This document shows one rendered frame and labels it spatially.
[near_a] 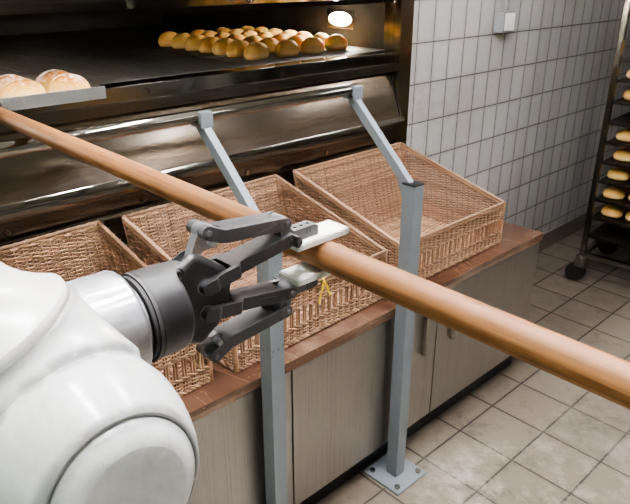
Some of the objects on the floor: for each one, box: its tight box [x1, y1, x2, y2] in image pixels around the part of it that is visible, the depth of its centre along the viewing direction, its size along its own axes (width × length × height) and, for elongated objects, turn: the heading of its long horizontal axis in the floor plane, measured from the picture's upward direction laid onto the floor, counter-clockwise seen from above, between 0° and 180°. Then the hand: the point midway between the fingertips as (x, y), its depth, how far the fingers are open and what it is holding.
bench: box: [162, 197, 543, 504], centre depth 187 cm, size 56×242×58 cm, turn 133°
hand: (315, 252), depth 65 cm, fingers closed on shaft, 3 cm apart
